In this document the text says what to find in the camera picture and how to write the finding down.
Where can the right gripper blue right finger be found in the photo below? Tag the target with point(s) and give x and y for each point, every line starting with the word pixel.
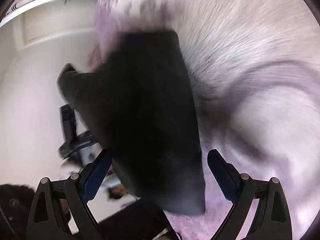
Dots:
pixel 272 217

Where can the black leather jacket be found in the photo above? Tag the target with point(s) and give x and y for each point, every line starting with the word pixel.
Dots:
pixel 139 106

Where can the floral purple bed blanket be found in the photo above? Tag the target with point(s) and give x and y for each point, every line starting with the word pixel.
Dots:
pixel 254 71

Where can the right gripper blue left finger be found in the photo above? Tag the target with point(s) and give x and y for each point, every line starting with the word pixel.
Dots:
pixel 46 218

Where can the white sliding wardrobe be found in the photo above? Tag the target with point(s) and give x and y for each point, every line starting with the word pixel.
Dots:
pixel 41 19

